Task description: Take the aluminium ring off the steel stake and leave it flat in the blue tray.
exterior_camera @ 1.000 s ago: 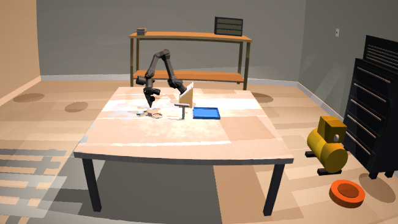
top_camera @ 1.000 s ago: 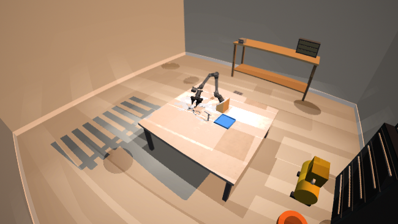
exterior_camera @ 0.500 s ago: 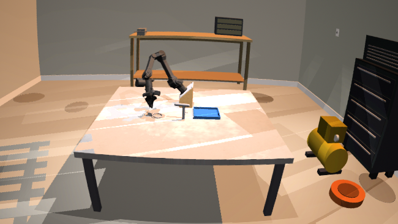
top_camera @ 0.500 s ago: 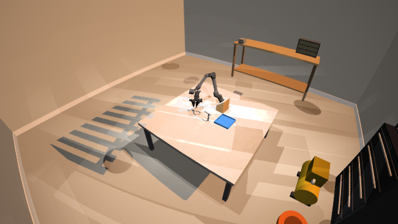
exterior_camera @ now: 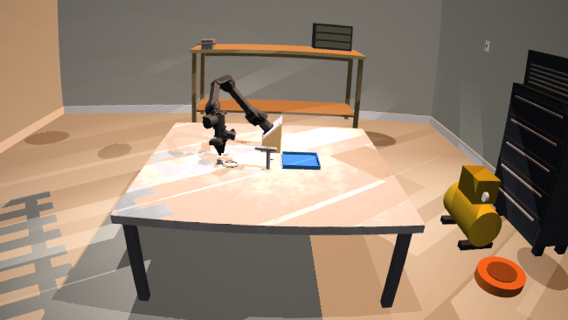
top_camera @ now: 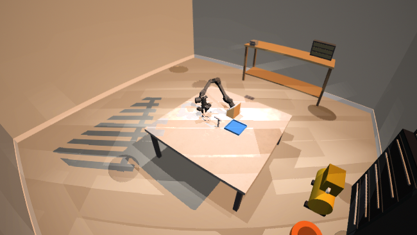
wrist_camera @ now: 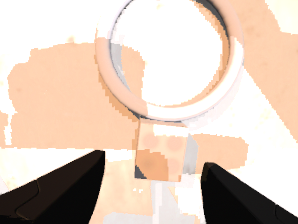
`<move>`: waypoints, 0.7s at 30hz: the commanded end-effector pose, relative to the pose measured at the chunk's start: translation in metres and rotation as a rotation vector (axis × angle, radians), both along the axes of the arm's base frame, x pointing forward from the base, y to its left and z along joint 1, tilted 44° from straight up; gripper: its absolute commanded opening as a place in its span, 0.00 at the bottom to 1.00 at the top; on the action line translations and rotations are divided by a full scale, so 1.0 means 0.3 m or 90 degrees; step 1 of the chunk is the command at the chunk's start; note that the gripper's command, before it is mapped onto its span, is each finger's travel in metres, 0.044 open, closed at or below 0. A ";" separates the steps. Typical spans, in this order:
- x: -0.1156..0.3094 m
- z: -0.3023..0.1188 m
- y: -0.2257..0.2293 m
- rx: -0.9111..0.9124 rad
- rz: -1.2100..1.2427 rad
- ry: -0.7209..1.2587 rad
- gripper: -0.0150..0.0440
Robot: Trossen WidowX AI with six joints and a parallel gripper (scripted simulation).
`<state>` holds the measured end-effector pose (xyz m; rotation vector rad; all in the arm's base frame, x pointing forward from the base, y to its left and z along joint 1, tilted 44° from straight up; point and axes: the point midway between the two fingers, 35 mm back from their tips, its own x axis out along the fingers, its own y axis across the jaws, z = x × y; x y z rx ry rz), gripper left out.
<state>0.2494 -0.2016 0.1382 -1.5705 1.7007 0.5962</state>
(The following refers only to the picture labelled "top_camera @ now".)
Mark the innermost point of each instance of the blue tray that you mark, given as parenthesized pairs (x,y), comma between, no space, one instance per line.
(235,127)

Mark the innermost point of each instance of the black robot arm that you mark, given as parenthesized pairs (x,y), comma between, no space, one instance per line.
(203,98)

